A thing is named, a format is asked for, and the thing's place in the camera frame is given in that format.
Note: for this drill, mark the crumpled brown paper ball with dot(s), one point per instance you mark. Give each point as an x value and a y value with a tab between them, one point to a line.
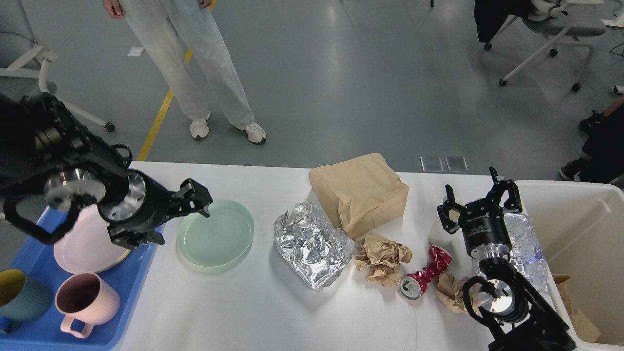
383	258

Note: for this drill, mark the grey office chair right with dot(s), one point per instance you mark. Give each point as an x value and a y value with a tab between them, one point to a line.
551	20

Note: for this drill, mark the pink mug dark inside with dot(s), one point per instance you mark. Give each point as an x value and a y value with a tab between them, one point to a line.
85	300

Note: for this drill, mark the crushed red can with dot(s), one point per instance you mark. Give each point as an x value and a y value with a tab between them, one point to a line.
413	285

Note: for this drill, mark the grey office chair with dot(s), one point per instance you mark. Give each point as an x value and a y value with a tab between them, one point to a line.
24	60
551	20

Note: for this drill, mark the crushed clear plastic bottle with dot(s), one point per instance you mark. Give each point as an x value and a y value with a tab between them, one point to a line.
527	255

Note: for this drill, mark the seated person in black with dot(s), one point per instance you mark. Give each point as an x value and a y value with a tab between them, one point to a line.
602	159

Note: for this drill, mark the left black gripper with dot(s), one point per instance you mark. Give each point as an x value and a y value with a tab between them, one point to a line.
133	220

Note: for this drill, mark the brown paper bag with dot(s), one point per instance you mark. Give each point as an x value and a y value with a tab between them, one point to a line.
360	194

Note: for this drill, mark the black jacket on chair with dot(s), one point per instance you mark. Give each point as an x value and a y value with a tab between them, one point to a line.
491	15

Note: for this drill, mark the mint green plate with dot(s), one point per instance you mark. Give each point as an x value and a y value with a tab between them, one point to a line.
217	240

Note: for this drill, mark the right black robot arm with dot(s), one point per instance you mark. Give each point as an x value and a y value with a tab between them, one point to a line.
501	299

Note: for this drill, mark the small crumpled brown paper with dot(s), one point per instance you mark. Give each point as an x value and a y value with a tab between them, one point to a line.
449	291

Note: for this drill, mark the pink plate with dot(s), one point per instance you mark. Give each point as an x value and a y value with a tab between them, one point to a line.
87	248

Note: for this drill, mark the white paper cup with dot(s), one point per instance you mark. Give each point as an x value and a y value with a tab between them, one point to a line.
437	235

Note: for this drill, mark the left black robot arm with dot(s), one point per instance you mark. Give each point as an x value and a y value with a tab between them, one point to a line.
46	151

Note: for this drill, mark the teal mug yellow inside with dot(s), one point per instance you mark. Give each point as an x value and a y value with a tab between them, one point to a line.
22	299

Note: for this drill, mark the crumpled aluminium foil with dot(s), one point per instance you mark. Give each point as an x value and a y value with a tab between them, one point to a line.
316	250

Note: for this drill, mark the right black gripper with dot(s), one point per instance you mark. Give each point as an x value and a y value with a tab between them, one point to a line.
482	221

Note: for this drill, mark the brown paper in bin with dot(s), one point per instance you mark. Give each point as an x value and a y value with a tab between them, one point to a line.
584	328

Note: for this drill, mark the grey office chair left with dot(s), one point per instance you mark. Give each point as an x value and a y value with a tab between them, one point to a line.
24	60

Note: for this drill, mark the white waste bin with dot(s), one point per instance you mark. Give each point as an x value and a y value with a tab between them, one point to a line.
580	227

